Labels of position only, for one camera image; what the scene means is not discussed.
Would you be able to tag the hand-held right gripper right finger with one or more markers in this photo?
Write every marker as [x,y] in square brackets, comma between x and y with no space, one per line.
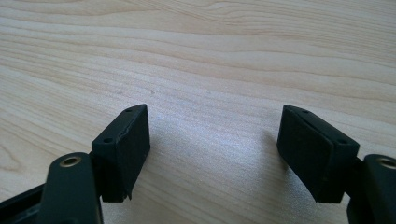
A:
[314,155]

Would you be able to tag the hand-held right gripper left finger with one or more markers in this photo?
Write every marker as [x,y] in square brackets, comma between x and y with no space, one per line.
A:
[124,155]

